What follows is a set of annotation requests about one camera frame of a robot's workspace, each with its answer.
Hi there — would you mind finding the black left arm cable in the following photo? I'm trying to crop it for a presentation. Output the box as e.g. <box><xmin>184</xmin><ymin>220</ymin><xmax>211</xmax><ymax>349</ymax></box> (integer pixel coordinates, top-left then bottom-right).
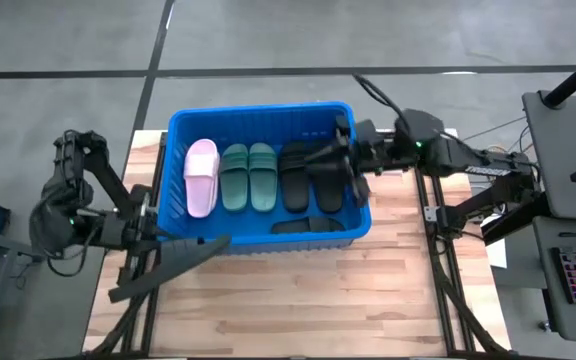
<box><xmin>45</xmin><ymin>227</ymin><xmax>102</xmax><ymax>279</ymax></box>

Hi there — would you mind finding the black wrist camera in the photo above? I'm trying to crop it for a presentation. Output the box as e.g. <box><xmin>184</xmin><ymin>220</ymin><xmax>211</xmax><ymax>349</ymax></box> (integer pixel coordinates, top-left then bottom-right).
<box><xmin>128</xmin><ymin>183</ymin><xmax>153</xmax><ymax>206</ymax></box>
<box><xmin>353</xmin><ymin>118</ymin><xmax>385</xmax><ymax>147</ymax></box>

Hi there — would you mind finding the black stand pole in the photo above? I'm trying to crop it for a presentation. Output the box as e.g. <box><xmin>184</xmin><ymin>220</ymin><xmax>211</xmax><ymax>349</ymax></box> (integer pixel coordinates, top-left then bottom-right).
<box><xmin>541</xmin><ymin>44</ymin><xmax>576</xmax><ymax>109</ymax></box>

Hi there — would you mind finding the grey keyboard desk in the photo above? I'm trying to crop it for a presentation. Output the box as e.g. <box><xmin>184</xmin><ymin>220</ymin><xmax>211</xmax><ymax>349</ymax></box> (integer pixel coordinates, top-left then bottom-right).
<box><xmin>532</xmin><ymin>215</ymin><xmax>576</xmax><ymax>346</ymax></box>

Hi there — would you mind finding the pink slide sandal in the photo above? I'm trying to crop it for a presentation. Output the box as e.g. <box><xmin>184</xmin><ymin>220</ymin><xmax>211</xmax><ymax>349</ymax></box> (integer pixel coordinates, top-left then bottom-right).
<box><xmin>182</xmin><ymin>138</ymin><xmax>221</xmax><ymax>220</ymax></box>

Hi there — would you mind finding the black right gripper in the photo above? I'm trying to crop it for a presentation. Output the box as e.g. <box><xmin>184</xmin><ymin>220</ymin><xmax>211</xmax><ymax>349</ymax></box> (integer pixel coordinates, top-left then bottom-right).
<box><xmin>304</xmin><ymin>114</ymin><xmax>419</xmax><ymax>209</ymax></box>

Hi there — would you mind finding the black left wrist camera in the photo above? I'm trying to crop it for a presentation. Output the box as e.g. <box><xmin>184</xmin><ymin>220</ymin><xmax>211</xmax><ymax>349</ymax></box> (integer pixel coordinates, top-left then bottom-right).
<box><xmin>128</xmin><ymin>183</ymin><xmax>153</xmax><ymax>206</ymax></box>

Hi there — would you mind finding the black slide sandal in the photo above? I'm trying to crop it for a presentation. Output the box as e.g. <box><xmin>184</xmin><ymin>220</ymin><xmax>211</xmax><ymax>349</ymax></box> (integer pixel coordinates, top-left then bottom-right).
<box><xmin>270</xmin><ymin>215</ymin><xmax>347</xmax><ymax>236</ymax></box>
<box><xmin>278</xmin><ymin>141</ymin><xmax>312</xmax><ymax>214</ymax></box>
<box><xmin>107</xmin><ymin>234</ymin><xmax>233</xmax><ymax>304</ymax></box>
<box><xmin>307</xmin><ymin>141</ymin><xmax>345</xmax><ymax>215</ymax></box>

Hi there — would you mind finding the black metal table frame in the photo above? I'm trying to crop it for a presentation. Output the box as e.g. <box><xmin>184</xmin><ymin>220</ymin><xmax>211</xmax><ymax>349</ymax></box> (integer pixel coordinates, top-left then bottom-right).
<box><xmin>367</xmin><ymin>128</ymin><xmax>512</xmax><ymax>357</ymax></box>
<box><xmin>83</xmin><ymin>130</ymin><xmax>169</xmax><ymax>359</ymax></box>

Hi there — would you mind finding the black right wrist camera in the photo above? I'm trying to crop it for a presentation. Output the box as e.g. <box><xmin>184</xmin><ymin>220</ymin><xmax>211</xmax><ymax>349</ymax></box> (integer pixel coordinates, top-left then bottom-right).
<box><xmin>353</xmin><ymin>118</ymin><xmax>385</xmax><ymax>147</ymax></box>

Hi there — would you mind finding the green slide sandal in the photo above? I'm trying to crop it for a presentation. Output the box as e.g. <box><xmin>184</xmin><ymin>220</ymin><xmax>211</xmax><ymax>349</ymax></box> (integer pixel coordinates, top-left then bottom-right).
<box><xmin>247</xmin><ymin>142</ymin><xmax>280</xmax><ymax>214</ymax></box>
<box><xmin>218</xmin><ymin>143</ymin><xmax>251</xmax><ymax>213</ymax></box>

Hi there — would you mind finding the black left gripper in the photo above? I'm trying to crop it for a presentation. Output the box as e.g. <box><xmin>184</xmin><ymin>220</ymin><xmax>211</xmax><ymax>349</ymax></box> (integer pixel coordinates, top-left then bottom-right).
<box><xmin>98</xmin><ymin>184</ymin><xmax>179</xmax><ymax>287</ymax></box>

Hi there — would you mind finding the black desk support bar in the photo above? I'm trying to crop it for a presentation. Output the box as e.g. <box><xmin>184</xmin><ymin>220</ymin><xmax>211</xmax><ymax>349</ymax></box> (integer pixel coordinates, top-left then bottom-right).
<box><xmin>482</xmin><ymin>192</ymin><xmax>552</xmax><ymax>246</ymax></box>

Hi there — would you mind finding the blue plastic bin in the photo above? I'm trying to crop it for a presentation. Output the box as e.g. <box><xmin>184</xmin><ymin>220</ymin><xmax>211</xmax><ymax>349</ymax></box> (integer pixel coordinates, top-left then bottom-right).
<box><xmin>157</xmin><ymin>102</ymin><xmax>373</xmax><ymax>255</ymax></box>

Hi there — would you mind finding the white paper sheet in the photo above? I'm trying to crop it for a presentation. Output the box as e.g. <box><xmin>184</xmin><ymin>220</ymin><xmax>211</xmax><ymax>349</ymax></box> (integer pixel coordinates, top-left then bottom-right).
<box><xmin>485</xmin><ymin>238</ymin><xmax>509</xmax><ymax>270</ymax></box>

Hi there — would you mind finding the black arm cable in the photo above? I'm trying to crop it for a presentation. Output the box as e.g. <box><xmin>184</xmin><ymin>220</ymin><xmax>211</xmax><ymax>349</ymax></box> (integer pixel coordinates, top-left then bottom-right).
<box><xmin>351</xmin><ymin>73</ymin><xmax>412</xmax><ymax>124</ymax></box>
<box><xmin>45</xmin><ymin>227</ymin><xmax>102</xmax><ymax>279</ymax></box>

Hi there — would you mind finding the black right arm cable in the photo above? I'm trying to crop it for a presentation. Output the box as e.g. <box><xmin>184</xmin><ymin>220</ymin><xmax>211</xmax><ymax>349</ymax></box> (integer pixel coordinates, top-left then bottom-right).
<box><xmin>351</xmin><ymin>73</ymin><xmax>412</xmax><ymax>124</ymax></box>

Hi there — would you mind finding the grey desk top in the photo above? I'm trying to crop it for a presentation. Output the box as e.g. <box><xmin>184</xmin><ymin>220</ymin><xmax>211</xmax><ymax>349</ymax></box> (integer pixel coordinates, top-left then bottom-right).
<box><xmin>521</xmin><ymin>89</ymin><xmax>576</xmax><ymax>224</ymax></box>

